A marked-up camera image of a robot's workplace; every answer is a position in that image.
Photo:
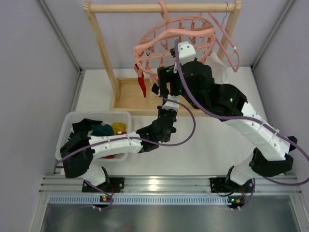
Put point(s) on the white cloth garment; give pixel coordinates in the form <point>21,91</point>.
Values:
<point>219,70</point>

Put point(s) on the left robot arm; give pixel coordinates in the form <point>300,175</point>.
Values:
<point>79,154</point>

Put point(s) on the red sock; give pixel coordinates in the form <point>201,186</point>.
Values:
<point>141,83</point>
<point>118,133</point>

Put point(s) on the wooden clothes rack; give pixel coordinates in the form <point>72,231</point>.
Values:
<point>127,94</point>

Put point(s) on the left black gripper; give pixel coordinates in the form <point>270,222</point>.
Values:
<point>166,114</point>

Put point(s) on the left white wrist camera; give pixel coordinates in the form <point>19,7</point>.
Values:
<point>170,105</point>

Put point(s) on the dark teal sock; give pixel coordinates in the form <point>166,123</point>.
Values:
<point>102,130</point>

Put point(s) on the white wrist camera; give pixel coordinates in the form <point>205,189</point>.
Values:
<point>170,105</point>
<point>186,52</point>

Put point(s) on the white plastic basket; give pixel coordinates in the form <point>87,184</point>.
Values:
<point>107,117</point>

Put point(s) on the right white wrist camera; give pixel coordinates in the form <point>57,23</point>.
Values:
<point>186,52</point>

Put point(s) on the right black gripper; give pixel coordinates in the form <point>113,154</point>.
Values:
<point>163,76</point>

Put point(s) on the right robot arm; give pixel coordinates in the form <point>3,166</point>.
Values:
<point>270,156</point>

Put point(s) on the black striped sock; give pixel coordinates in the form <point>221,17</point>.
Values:
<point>155,89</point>

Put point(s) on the white slotted cable duct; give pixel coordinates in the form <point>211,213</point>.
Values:
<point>141,200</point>

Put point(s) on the yellow sock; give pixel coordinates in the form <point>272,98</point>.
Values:
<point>117,126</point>

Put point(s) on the pink round clip hanger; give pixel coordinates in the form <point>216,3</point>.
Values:
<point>155,45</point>

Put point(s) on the aluminium mounting rail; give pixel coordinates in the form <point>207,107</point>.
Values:
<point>159,184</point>

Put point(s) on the pink wire clothes hanger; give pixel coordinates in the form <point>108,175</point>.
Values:
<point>227,48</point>

